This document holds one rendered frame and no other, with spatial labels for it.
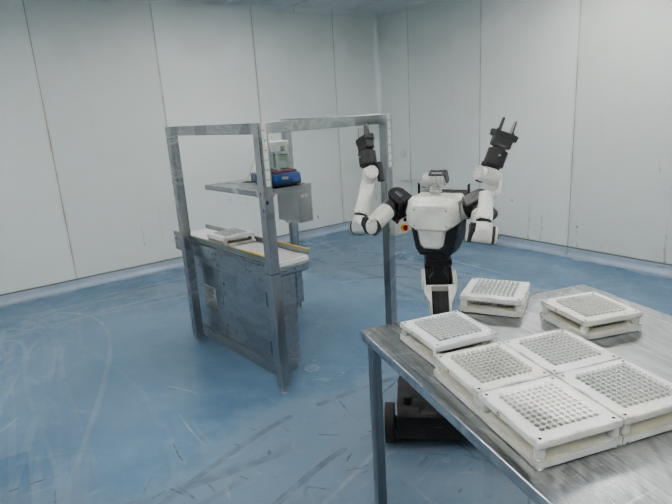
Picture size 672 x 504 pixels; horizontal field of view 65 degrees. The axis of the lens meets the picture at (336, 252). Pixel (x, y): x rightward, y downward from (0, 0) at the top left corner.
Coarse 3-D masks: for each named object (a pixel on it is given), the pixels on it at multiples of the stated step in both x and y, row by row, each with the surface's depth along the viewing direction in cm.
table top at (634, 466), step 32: (576, 288) 236; (480, 320) 208; (512, 320) 206; (544, 320) 204; (640, 320) 199; (384, 352) 186; (416, 352) 184; (640, 352) 174; (416, 384) 165; (448, 416) 148; (480, 448) 135; (512, 448) 130; (640, 448) 127; (512, 480) 123; (544, 480) 119; (576, 480) 118; (608, 480) 117; (640, 480) 117
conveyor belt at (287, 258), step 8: (192, 232) 412; (200, 232) 411; (208, 232) 409; (192, 240) 388; (240, 248) 353; (248, 248) 352; (256, 248) 350; (280, 248) 347; (280, 256) 327; (288, 256) 326; (296, 256) 325; (304, 256) 326; (280, 264) 314; (288, 264) 317; (296, 264) 322
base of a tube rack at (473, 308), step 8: (528, 296) 224; (472, 304) 217; (496, 304) 216; (472, 312) 215; (480, 312) 214; (488, 312) 212; (496, 312) 211; (504, 312) 209; (512, 312) 208; (520, 312) 206
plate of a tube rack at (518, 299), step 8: (472, 280) 233; (504, 280) 230; (464, 288) 223; (472, 288) 222; (520, 288) 219; (528, 288) 222; (464, 296) 215; (472, 296) 213; (480, 296) 213; (488, 296) 212; (496, 296) 212; (504, 296) 211; (520, 296) 210; (512, 304) 207; (520, 304) 206
